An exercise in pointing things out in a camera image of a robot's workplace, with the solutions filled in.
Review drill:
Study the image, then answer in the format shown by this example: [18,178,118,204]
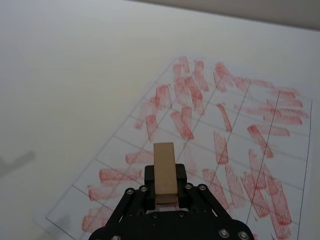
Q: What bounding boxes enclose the tan wooden stamp block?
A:
[153,142,177,206]

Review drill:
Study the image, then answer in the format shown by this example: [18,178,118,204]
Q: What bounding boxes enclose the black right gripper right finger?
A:
[174,163,234,222]

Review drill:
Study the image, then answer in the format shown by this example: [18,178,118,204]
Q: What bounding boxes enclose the white table cloth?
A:
[0,0,320,240]

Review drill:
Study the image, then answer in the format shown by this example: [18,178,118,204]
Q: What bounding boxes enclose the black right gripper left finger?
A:
[99,164,156,229]

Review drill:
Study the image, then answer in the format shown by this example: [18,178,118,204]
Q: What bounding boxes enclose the white paper sheet, red stamps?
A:
[32,51,314,240]

